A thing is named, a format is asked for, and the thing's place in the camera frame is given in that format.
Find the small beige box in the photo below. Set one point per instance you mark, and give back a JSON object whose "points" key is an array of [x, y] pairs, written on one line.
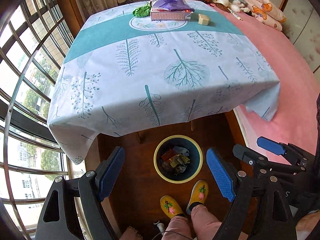
{"points": [[203, 19]]}

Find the left yellow slipper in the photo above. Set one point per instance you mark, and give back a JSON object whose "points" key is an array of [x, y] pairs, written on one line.
{"points": [[170, 207]]}

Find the leaf-print blue tablecloth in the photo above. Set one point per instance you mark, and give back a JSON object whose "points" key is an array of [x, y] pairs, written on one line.
{"points": [[125, 74]]}

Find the purple plastic bag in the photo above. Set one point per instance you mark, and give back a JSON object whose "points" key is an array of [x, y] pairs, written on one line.
{"points": [[171, 5]]}

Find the pink bed sheet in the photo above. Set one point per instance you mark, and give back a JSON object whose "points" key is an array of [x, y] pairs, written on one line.
{"points": [[295, 119]]}

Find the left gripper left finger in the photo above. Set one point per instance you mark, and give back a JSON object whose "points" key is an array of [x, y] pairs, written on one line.
{"points": [[94, 187]]}

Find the white plush toy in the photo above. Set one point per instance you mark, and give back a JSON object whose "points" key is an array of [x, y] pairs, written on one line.
{"points": [[238, 6]]}

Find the pink cartoon box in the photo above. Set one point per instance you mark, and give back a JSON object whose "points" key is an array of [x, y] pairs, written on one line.
{"points": [[164, 15]]}

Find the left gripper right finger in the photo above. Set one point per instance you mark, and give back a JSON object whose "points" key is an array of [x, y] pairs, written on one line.
{"points": [[237, 187]]}

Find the bear print folded blanket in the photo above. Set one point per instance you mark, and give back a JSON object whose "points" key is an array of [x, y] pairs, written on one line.
{"points": [[267, 13]]}

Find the green crumpled paper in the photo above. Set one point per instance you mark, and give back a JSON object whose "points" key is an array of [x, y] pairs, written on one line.
{"points": [[143, 11]]}

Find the white marker pen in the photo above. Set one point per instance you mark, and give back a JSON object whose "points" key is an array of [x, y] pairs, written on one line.
{"points": [[234, 14]]}

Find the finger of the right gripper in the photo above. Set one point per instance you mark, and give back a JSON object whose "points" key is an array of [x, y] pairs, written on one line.
{"points": [[261, 162], [280, 148]]}

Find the round trash bin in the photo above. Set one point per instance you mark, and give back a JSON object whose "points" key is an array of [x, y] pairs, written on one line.
{"points": [[178, 159]]}

